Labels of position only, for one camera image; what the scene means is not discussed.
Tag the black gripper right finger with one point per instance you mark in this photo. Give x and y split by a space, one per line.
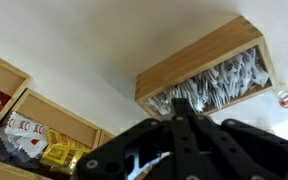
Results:
250 146

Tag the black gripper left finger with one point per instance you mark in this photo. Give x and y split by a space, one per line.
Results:
140 133

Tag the white sachet pile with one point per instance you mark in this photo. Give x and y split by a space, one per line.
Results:
224 80

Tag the small wooden sachet box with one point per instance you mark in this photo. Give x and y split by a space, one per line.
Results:
190 63

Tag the yellow sauce packets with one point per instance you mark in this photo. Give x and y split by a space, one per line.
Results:
62 151

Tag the wide tiered wooden organizer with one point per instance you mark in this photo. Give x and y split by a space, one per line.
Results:
57 116

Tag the white red-print packets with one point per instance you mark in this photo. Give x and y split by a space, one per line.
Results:
25 133

